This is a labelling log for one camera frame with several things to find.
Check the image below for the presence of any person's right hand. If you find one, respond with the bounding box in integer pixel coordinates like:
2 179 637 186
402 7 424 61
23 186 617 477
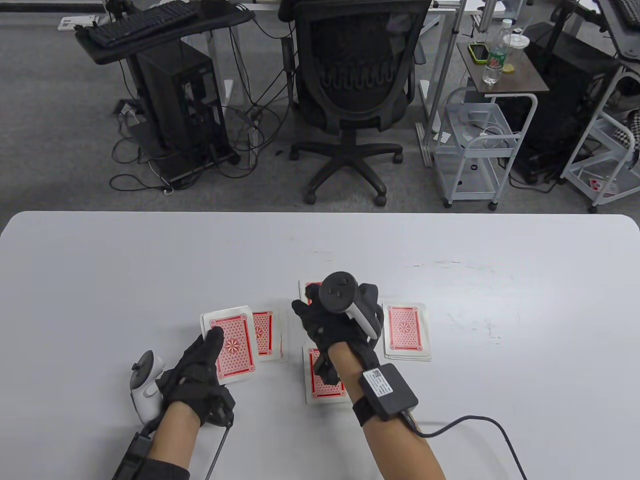
291 283 385 368

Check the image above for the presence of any person's left hand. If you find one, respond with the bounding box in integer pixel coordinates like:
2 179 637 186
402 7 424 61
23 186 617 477
156 327 236 426

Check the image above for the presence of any dealt red-backed cards pile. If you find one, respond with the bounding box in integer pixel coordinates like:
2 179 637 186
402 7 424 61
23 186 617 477
298 280 326 306
251 309 284 363
302 344 349 405
382 302 432 362

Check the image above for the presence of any deck of red playing cards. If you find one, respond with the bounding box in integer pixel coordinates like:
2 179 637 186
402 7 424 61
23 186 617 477
200 306 258 386

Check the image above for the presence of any person's left forearm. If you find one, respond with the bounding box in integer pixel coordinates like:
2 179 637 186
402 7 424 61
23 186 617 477
112 400 203 480

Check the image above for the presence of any person's right forearm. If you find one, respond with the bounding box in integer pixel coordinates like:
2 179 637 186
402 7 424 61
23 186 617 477
327 345 446 480

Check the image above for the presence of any red and white card packet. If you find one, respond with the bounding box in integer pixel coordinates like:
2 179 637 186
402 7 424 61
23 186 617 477
586 176 620 198

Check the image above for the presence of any white and black VR controller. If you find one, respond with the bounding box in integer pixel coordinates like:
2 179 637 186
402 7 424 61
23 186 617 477
129 350 166 425
320 271 383 341

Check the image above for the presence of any black mesh office chair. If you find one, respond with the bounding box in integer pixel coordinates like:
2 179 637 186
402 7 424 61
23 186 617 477
279 0 435 207

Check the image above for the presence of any white desk leg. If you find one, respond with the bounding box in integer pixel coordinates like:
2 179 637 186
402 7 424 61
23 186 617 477
416 0 468 168
206 27 236 108

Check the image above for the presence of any black computer tower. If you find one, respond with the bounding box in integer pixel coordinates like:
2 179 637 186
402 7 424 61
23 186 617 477
131 39 240 183
500 22 626 186

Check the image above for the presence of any black hanging power brick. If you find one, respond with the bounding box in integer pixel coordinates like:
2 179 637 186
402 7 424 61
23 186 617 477
280 36 297 108

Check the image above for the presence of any clear bottle green label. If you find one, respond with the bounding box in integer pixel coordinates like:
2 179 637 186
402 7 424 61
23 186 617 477
481 19 515 86

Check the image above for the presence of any clear plastic cup with lid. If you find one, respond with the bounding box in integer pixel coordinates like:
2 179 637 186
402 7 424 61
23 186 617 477
501 30 532 61

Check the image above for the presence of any black keyboard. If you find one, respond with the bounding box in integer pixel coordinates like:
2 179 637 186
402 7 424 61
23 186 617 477
81 0 201 48
612 0 640 28

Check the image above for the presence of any black white checkered cloth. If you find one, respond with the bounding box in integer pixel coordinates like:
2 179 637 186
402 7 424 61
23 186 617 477
612 107 640 151

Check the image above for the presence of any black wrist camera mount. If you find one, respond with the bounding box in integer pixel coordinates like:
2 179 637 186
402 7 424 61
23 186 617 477
210 395 236 428
314 350 346 386

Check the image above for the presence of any thin black cable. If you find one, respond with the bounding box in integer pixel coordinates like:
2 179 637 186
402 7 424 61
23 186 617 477
204 425 233 480

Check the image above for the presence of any black strapped wrist sensor box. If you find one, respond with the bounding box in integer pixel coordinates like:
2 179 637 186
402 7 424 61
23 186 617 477
352 363 419 427
112 432 153 480

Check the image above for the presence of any thick black cable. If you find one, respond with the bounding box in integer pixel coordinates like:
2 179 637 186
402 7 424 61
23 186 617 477
405 415 528 480

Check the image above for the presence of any white rolling wire cart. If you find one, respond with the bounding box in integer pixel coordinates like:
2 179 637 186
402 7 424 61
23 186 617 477
560 65 640 213
432 87 526 211

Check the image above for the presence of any white charger cable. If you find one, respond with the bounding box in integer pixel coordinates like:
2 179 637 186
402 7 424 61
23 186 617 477
462 111 518 150

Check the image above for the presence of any brown side table white frame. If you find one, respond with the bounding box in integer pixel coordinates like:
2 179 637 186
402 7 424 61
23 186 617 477
456 36 550 188

